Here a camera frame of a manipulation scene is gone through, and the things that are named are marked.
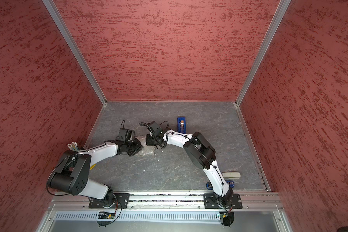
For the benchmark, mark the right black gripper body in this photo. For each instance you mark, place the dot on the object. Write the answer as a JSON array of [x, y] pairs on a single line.
[[152, 140]]

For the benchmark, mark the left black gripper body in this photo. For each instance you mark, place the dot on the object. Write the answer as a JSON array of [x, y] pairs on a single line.
[[133, 147]]

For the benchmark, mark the clear bubble wrap sheet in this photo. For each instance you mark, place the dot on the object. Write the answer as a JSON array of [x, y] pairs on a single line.
[[146, 150]]

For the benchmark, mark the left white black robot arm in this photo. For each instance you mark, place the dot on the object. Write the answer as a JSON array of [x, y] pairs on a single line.
[[71, 175]]

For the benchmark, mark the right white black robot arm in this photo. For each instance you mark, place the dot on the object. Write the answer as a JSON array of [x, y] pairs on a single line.
[[199, 151]]

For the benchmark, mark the blue tape dispenser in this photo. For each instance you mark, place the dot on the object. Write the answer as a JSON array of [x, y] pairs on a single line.
[[181, 125]]

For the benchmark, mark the bundle of pencils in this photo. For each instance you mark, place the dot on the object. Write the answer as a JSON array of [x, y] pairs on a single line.
[[73, 146]]

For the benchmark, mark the white eraser block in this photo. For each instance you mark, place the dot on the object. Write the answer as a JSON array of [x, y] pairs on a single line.
[[231, 175]]

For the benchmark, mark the blue black small device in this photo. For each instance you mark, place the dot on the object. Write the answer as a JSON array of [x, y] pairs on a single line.
[[229, 182]]

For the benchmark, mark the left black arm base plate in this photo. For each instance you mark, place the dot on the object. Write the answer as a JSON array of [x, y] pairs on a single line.
[[120, 200]]

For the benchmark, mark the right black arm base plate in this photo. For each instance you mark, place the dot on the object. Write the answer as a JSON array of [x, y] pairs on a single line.
[[212, 201]]

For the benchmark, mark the aluminium mounting rail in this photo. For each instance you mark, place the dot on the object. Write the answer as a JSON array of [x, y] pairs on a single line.
[[193, 201]]

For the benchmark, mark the left corner aluminium post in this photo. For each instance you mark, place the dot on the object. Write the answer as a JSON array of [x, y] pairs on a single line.
[[61, 25]]

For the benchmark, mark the corner aluminium post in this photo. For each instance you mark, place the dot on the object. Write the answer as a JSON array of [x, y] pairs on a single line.
[[275, 22], [61, 25]]

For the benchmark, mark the right corner aluminium post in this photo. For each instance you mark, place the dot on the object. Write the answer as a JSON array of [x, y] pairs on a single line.
[[275, 22]]

